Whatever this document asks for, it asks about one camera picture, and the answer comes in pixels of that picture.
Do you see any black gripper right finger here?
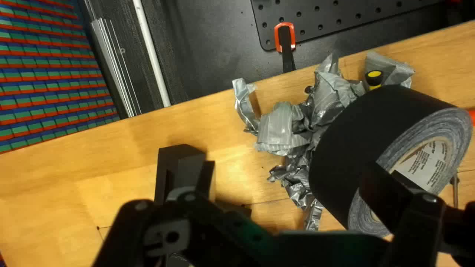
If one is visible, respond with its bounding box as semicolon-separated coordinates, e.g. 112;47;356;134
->
357;161;445;267

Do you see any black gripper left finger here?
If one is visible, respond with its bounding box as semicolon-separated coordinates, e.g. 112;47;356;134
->
154;143;215;201

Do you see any large black tape roll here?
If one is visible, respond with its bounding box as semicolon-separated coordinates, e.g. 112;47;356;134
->
310;84;473;238

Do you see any crumpled grey tape wad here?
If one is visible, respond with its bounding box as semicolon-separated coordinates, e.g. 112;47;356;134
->
230;50;415;232

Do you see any white pole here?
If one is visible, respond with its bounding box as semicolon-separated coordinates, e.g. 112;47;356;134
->
129;0;173;108

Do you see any yellow black knob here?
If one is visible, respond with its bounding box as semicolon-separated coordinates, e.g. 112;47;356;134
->
365;69;385;91

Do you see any colourful striped screen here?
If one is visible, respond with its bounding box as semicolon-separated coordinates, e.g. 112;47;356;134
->
0;0;121;154

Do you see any orange black spring clamp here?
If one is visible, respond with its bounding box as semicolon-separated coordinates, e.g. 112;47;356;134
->
271;20;298;71

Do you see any black pegboard panel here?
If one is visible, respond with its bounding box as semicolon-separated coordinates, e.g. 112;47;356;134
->
249;0;449;51

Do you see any aluminium profile rail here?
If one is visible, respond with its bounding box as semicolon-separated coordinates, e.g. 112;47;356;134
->
89;16;143;118

